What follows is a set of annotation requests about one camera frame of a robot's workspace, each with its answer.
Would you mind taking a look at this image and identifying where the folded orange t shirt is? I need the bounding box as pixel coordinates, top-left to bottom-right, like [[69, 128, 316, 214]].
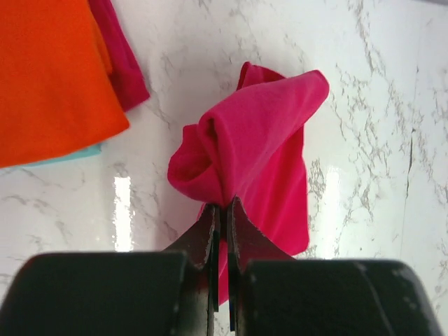
[[1, 1, 130, 167]]

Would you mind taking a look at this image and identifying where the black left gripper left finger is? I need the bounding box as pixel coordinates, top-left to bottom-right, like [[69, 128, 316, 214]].
[[1, 205, 221, 335]]

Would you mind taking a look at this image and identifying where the folded magenta t shirt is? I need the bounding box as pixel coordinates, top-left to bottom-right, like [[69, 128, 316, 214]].
[[89, 1, 150, 111]]

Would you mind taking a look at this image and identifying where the magenta red t shirt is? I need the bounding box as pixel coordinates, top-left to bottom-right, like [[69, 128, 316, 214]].
[[166, 61, 330, 305]]

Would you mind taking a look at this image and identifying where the folded teal t shirt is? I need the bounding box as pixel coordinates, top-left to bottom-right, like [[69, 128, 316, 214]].
[[27, 143, 102, 167]]

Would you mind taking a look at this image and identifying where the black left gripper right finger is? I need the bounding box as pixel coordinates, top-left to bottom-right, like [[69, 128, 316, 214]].
[[227, 198, 442, 335]]

